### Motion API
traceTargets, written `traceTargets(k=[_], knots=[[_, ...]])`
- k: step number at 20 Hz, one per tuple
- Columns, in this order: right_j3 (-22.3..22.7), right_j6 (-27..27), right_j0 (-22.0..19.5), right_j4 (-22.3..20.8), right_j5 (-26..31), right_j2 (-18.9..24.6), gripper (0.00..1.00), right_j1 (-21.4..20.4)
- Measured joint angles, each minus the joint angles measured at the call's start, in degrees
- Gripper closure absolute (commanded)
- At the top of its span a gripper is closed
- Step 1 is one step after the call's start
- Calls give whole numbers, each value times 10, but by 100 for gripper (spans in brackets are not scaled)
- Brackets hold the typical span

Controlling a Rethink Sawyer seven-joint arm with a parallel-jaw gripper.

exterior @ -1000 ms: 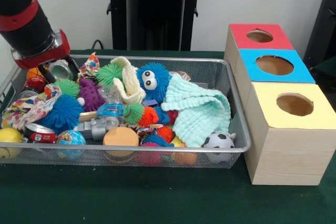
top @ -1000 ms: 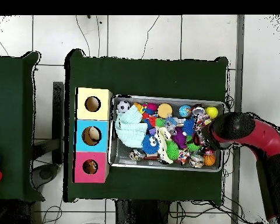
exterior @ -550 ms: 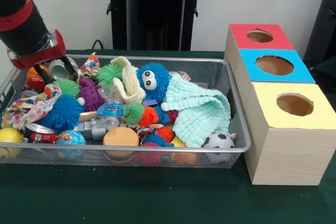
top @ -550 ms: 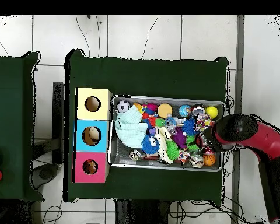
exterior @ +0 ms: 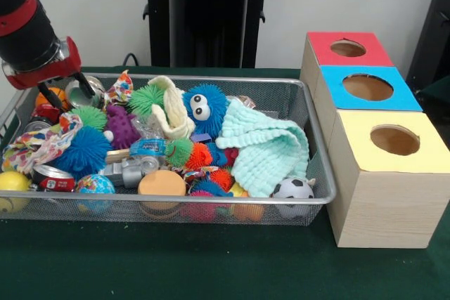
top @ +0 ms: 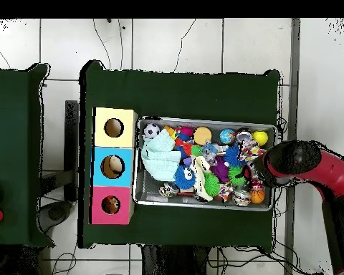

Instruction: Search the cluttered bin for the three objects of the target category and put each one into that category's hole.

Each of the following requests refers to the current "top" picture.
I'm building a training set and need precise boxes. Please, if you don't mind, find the mint green knitted cloth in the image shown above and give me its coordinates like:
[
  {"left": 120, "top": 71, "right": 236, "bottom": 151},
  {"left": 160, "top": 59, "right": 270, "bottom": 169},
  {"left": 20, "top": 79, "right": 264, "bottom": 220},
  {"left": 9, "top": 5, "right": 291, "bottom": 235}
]
[{"left": 140, "top": 127, "right": 183, "bottom": 182}]

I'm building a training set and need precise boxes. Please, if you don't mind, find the globe print ball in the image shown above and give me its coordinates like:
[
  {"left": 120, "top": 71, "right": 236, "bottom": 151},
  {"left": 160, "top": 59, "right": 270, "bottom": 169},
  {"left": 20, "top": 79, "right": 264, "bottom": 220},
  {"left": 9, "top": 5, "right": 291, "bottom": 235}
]
[{"left": 219, "top": 127, "right": 237, "bottom": 145}]

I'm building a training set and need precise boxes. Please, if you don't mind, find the colourful patterned cloth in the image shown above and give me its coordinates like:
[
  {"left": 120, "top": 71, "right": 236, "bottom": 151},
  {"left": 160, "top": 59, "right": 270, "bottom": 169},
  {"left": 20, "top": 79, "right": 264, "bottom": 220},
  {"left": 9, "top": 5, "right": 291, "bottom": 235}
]
[{"left": 238, "top": 139, "right": 267, "bottom": 165}]

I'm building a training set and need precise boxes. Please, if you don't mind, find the wooden box with three holes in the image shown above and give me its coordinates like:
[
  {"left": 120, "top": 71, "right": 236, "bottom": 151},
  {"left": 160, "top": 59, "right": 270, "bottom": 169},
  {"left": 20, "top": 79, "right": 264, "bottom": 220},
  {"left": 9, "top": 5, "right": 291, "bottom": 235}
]
[{"left": 88, "top": 107, "right": 139, "bottom": 226}]

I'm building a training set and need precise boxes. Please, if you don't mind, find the blue spiky toy with eyes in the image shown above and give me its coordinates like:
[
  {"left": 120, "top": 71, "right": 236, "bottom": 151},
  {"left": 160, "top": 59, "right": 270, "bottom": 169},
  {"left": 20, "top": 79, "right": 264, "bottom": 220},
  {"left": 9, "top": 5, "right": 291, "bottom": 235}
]
[{"left": 173, "top": 164, "right": 197, "bottom": 190}]

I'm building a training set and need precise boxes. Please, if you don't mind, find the black and white soccer ball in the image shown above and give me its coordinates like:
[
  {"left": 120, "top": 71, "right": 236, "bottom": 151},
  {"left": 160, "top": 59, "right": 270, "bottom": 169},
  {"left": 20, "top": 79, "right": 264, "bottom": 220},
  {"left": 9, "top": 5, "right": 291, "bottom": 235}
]
[{"left": 143, "top": 122, "right": 161, "bottom": 139}]

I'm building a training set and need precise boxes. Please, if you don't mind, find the dark green table cloth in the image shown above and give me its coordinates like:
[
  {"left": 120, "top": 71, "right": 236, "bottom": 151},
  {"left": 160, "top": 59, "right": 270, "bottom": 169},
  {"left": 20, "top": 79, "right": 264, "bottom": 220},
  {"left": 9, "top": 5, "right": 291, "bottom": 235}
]
[
  {"left": 77, "top": 59, "right": 282, "bottom": 249},
  {"left": 0, "top": 63, "right": 55, "bottom": 249}
]

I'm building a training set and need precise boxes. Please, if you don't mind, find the blue spiky ball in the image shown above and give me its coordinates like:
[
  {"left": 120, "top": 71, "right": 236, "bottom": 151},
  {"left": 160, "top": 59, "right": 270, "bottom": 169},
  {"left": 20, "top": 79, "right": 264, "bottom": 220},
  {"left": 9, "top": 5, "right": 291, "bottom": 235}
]
[{"left": 223, "top": 143, "right": 243, "bottom": 168}]

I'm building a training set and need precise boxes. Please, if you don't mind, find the red drink can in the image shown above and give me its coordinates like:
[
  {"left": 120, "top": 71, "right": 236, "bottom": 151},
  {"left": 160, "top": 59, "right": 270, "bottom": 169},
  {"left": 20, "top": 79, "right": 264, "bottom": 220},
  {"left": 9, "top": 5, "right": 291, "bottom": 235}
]
[{"left": 235, "top": 128, "right": 252, "bottom": 144}]

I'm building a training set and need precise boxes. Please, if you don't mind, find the yellow printed ball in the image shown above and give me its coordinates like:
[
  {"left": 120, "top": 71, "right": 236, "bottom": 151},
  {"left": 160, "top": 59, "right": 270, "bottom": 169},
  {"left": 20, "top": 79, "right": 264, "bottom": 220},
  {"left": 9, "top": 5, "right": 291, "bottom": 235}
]
[{"left": 252, "top": 130, "right": 269, "bottom": 147}]

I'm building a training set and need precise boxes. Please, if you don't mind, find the black upright panel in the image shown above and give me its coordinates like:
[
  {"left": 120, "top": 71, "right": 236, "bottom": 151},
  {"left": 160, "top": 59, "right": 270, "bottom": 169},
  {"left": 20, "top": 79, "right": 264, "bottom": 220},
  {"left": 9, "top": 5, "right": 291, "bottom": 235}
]
[{"left": 64, "top": 100, "right": 80, "bottom": 203}]

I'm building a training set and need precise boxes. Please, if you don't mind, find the grey floor stand base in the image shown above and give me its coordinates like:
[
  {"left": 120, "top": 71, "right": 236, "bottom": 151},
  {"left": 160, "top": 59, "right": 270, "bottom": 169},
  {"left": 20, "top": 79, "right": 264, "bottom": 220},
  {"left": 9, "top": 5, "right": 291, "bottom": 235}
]
[{"left": 37, "top": 200, "right": 74, "bottom": 233}]

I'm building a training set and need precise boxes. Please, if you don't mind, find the silver wire mesh bin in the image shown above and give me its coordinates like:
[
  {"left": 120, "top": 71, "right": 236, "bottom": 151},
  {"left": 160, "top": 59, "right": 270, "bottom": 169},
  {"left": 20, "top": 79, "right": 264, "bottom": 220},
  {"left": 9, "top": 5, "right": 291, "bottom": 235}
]
[{"left": 132, "top": 115, "right": 277, "bottom": 212}]

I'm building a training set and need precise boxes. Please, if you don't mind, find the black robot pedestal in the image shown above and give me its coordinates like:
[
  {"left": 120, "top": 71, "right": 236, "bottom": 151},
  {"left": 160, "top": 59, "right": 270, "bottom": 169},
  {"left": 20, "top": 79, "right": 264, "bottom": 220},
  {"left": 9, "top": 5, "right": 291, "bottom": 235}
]
[{"left": 141, "top": 245, "right": 210, "bottom": 275}]

